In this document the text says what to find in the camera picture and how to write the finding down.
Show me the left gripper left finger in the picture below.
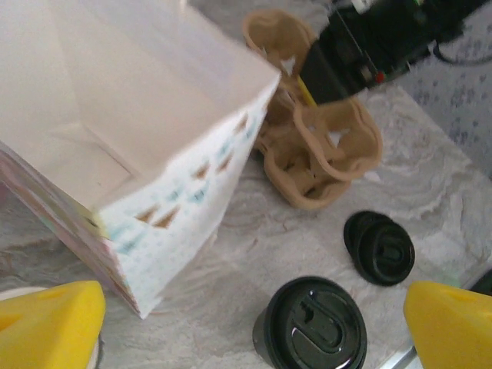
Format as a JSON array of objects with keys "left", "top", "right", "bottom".
[{"left": 0, "top": 280, "right": 107, "bottom": 369}]

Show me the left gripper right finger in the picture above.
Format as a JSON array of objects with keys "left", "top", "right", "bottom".
[{"left": 403, "top": 281, "right": 492, "bottom": 369}]

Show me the white printed paper bag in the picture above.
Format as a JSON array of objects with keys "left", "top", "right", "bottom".
[{"left": 0, "top": 0, "right": 284, "bottom": 320}]

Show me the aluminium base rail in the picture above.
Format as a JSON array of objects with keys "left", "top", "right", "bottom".
[{"left": 384, "top": 341, "right": 424, "bottom": 369}]

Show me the black right camera cable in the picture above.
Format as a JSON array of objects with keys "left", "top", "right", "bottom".
[{"left": 434, "top": 34, "right": 492, "bottom": 65}]

